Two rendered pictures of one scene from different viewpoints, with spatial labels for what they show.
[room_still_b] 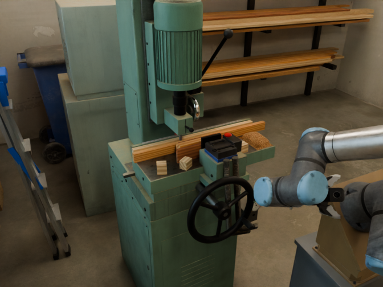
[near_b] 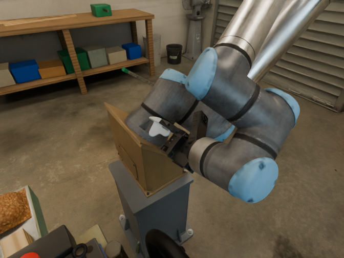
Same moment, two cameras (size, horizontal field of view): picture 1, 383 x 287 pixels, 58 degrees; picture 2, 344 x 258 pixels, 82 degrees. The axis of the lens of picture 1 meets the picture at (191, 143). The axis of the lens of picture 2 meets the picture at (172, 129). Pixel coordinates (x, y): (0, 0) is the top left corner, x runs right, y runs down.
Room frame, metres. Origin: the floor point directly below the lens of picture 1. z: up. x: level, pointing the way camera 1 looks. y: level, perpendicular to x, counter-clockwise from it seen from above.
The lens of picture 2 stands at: (1.06, -0.03, 1.30)
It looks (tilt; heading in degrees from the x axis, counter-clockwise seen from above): 39 degrees down; 260
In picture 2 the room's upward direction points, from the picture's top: straight up
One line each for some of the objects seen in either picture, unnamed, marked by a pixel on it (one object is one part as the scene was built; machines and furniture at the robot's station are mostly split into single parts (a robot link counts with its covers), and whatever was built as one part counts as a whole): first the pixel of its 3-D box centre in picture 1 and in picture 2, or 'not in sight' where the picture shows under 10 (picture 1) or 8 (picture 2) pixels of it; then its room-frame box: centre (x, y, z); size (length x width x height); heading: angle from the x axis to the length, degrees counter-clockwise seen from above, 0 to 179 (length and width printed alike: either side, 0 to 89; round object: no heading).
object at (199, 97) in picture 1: (192, 103); not in sight; (1.55, 0.00, 1.02); 0.09 x 0.07 x 0.12; 118
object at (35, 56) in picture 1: (66, 102); not in sight; (2.95, 1.13, 0.48); 0.64 x 0.54 x 0.97; 116
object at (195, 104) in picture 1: (191, 109); not in sight; (1.49, 0.00, 1.02); 0.12 x 0.03 x 0.12; 28
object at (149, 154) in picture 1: (204, 140); not in sight; (1.37, -0.06, 0.92); 0.67 x 0.02 x 0.04; 118
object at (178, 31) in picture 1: (178, 45); not in sight; (1.31, 0.05, 1.35); 0.18 x 0.18 x 0.31
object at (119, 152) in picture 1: (169, 165); not in sight; (1.42, 0.10, 0.76); 0.57 x 0.45 x 0.09; 28
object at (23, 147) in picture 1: (27, 172); not in sight; (1.63, 0.92, 0.58); 0.27 x 0.25 x 1.16; 115
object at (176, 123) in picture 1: (178, 121); not in sight; (1.33, 0.05, 1.03); 0.14 x 0.07 x 0.09; 28
